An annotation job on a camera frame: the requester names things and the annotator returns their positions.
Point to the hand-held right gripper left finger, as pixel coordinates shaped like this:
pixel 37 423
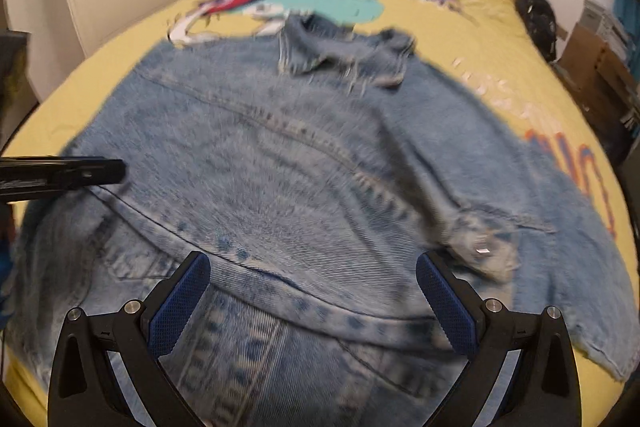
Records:
pixel 180 307

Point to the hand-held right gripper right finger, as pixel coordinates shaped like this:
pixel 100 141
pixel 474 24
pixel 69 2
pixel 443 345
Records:
pixel 447 307

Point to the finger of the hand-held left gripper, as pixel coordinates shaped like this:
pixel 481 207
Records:
pixel 75 172

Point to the blue denim jacket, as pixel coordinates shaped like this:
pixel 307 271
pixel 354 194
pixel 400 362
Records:
pixel 300 157

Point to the yellow printed blanket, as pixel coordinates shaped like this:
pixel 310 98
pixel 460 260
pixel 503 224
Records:
pixel 500 32

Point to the wooden dresser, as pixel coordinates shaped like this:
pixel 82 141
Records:
pixel 595 67

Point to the black backpack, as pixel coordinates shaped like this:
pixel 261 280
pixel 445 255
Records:
pixel 537 22

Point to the teal curtain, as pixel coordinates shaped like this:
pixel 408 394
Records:
pixel 627 2

